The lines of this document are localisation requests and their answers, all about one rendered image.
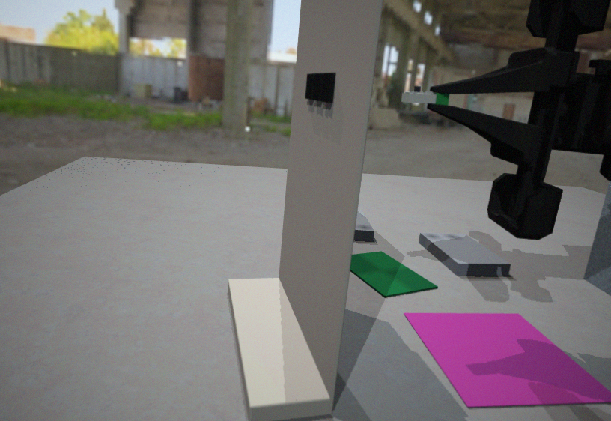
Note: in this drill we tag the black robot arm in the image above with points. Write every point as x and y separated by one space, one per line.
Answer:
600 136

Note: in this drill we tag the magenta square zone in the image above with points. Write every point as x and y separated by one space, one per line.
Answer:
502 360

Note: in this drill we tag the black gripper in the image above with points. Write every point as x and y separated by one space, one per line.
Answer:
563 105

